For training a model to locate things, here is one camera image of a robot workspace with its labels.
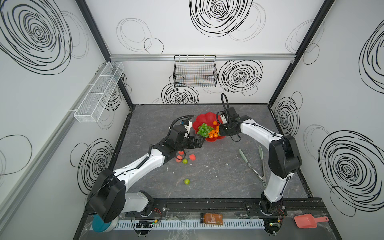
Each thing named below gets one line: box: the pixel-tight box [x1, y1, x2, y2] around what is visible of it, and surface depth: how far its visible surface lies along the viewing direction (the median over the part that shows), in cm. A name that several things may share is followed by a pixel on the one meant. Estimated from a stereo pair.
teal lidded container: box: [92, 214, 119, 233], surface depth 64 cm
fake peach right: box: [189, 154, 197, 162], surface depth 91 cm
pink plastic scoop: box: [294, 213, 329, 229], surface depth 71 cm
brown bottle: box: [200, 213, 224, 225], surface depth 69 cm
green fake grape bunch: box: [197, 122, 215, 138], surface depth 101 cm
